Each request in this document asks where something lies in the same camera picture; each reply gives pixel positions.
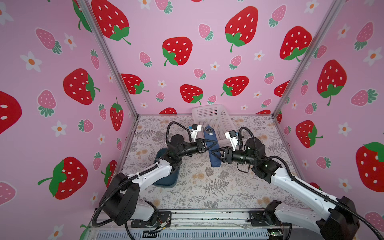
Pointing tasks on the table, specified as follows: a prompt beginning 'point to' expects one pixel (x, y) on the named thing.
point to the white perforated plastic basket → (216, 116)
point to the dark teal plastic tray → (173, 178)
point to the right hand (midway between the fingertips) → (212, 152)
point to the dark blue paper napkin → (213, 146)
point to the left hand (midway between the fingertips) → (216, 144)
